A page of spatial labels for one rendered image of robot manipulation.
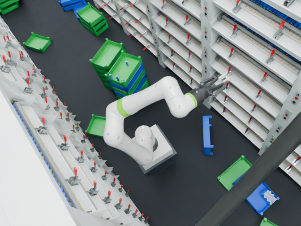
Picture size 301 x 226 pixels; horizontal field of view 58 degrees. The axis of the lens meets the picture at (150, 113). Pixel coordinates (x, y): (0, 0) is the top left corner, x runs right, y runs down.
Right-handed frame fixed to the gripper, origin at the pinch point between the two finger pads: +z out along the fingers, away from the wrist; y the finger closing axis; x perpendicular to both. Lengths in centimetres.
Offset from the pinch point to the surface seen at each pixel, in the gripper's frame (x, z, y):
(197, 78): -65, 35, -48
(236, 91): -43, 33, -7
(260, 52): 12.8, 19.9, 5.0
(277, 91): -7.1, 22.9, 22.8
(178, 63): -66, 35, -74
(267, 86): -7.6, 22.1, 16.3
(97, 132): -117, -58, -86
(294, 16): 48, 9, 18
